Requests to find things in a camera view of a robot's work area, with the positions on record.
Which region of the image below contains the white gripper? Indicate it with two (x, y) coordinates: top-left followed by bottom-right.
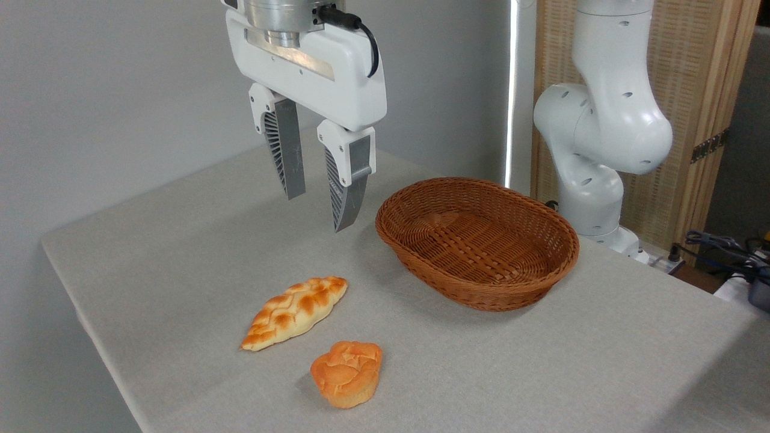
(226, 8), (388, 233)

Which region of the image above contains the braided golden bread loaf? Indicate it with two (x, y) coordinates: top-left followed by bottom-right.
(241, 276), (349, 352)

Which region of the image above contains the brown oval wicker basket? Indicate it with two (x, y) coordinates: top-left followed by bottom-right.
(375, 177), (581, 313)

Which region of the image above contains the orange muffin-shaped bread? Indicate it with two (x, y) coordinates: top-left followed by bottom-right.
(310, 340), (384, 410)

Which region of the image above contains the grey tablecloth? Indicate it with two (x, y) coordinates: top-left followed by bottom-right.
(40, 125), (770, 433)

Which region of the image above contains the bright vertical light strip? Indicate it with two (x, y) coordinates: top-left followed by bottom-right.
(504, 0), (520, 189)

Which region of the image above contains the white power strip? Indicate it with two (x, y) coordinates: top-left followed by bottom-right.
(638, 243), (688, 275)

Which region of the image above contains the dark metal screen hinge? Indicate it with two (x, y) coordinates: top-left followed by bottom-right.
(690, 129), (730, 165)

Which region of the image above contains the wooden rattan folding screen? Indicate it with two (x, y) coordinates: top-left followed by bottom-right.
(531, 0), (762, 252)

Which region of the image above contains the grey box with white base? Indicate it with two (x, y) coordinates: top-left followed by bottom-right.
(714, 272), (770, 313)

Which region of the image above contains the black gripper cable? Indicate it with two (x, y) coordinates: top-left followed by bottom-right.
(315, 5), (381, 79)

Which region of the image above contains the blue and black cable bundle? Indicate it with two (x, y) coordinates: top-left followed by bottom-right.
(683, 230), (770, 284)

